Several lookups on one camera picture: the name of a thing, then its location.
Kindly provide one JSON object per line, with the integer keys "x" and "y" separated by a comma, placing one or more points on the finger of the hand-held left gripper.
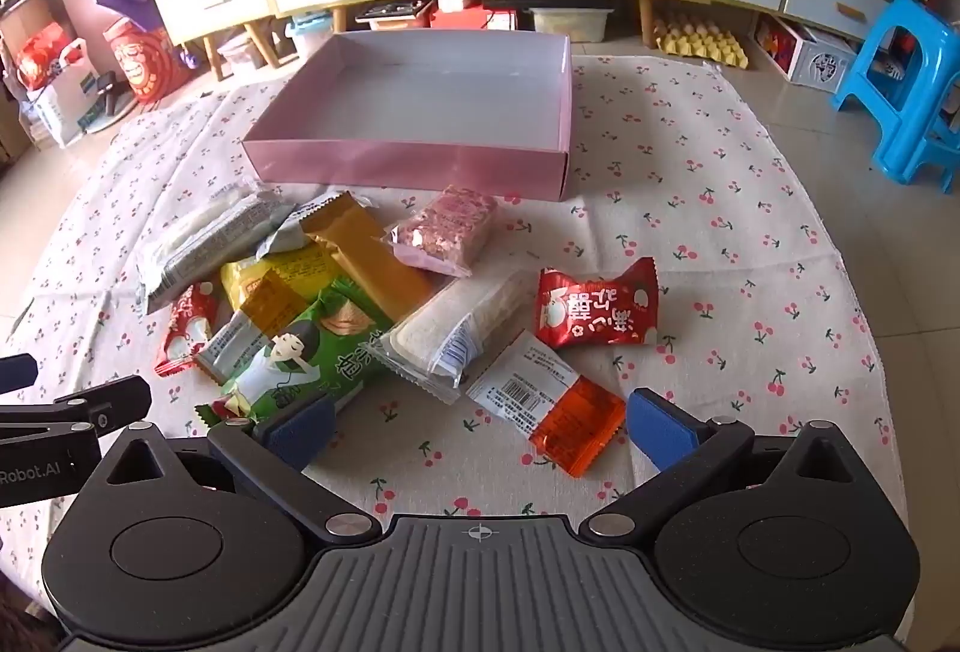
{"x": 15, "y": 373}
{"x": 112, "y": 398}

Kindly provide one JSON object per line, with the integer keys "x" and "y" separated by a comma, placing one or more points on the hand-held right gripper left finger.
{"x": 300, "y": 431}

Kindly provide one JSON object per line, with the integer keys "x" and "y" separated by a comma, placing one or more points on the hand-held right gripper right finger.
{"x": 664, "y": 431}

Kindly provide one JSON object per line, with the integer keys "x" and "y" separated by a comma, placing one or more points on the green snack packet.
{"x": 315, "y": 352}

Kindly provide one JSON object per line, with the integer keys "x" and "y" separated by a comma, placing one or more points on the red snack packet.
{"x": 600, "y": 311}
{"x": 184, "y": 329}

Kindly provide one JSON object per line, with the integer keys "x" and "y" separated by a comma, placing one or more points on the amber and white snack packet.
{"x": 255, "y": 314}

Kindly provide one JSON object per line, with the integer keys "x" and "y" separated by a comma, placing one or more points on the red-orange and white snack packet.
{"x": 540, "y": 397}

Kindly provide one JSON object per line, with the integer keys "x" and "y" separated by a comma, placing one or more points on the yellow snack packet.
{"x": 285, "y": 269}

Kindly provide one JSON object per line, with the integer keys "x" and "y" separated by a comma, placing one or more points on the clear white cake packet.
{"x": 450, "y": 322}
{"x": 176, "y": 232}

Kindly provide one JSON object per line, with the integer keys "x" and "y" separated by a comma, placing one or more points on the gold snack packet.
{"x": 367, "y": 262}

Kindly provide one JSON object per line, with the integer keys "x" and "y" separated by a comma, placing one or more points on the grey wafer snack packet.
{"x": 217, "y": 247}

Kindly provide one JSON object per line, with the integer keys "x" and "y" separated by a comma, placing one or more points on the white and grey snack packet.
{"x": 289, "y": 239}

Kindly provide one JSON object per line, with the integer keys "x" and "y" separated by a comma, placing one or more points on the pink puffed rice packet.
{"x": 446, "y": 232}

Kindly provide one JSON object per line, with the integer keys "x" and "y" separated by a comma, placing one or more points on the pink cardboard box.
{"x": 412, "y": 168}

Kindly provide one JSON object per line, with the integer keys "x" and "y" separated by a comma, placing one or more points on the red and white plastic bag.
{"x": 56, "y": 90}

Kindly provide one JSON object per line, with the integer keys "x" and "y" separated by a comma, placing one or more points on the red paper bag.
{"x": 142, "y": 63}

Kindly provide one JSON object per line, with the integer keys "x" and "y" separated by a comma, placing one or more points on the yellow egg tray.
{"x": 701, "y": 41}

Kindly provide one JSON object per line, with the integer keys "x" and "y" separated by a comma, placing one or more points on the clear bin with blue lid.
{"x": 311, "y": 33}

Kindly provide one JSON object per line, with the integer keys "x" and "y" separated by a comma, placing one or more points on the white toy box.
{"x": 806, "y": 56}

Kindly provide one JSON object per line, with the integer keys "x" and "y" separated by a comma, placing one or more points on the white plastic container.
{"x": 570, "y": 22}

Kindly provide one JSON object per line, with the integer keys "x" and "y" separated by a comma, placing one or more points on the clear storage bin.
{"x": 394, "y": 15}

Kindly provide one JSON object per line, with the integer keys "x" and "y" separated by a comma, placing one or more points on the red box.
{"x": 472, "y": 11}

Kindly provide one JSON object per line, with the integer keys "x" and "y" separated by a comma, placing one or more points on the blue plastic stool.
{"x": 911, "y": 33}

